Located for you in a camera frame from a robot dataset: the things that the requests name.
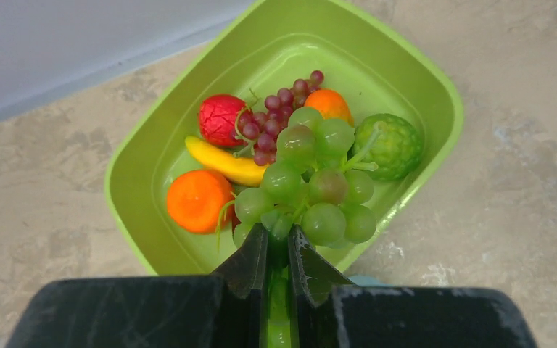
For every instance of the orange fake fruit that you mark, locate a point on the orange fake fruit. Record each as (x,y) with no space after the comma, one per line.
(201,201)

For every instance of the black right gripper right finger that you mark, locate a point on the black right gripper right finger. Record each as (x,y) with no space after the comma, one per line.
(329,310)

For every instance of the dark red fake apple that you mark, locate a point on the dark red fake apple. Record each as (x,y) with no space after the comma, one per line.
(234,222)

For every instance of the light blue plastic bag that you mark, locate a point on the light blue plastic bag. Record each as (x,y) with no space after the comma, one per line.
(366,280)

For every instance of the yellow fake fruit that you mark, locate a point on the yellow fake fruit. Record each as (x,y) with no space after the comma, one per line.
(241,170)

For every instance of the green plastic tray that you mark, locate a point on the green plastic tray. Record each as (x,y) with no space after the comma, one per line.
(270,46)

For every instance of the dark red fake fruit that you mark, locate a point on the dark red fake fruit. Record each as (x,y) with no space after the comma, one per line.
(259,123)

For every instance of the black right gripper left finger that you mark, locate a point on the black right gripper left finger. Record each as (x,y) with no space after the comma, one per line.
(226,308)

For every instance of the green fake fruit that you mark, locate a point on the green fake fruit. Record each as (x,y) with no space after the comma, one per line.
(398,149)

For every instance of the green fake grape bunch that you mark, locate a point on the green fake grape bunch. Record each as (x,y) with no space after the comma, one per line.
(314,184)

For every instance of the fake mango green orange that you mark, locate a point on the fake mango green orange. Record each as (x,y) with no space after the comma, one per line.
(330,104)

